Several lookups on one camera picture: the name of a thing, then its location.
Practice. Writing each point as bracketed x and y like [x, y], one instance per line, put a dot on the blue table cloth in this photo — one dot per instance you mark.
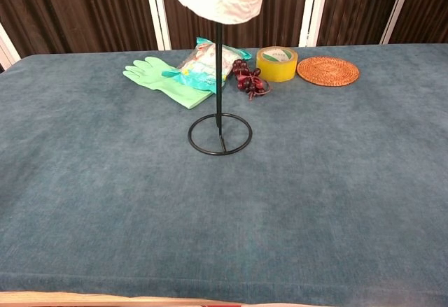
[224, 198]

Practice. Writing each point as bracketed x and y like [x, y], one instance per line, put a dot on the dark red artificial grape bunch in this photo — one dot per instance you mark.
[246, 78]

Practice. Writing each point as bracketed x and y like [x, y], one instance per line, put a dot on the teal and white snack packet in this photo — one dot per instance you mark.
[203, 69]

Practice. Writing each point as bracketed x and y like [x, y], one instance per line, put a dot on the yellow packing tape roll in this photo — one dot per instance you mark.
[276, 69]

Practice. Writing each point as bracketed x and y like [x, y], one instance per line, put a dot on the green rubber glove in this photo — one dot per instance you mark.
[154, 76]

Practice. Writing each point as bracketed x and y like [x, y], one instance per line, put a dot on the round woven rattan coaster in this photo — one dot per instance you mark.
[328, 72]

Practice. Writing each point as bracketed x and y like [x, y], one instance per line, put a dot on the white partition frame post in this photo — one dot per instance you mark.
[397, 10]
[313, 10]
[157, 10]
[8, 48]

